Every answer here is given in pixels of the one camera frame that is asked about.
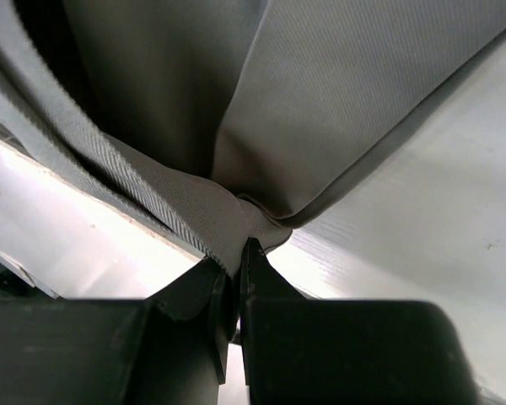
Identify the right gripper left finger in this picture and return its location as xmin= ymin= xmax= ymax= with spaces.
xmin=0 ymin=259 xmax=234 ymax=404

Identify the grey pleated skirt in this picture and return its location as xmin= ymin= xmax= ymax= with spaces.
xmin=0 ymin=1 xmax=506 ymax=273

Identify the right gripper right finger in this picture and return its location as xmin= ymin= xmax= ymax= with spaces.
xmin=240 ymin=239 xmax=479 ymax=404

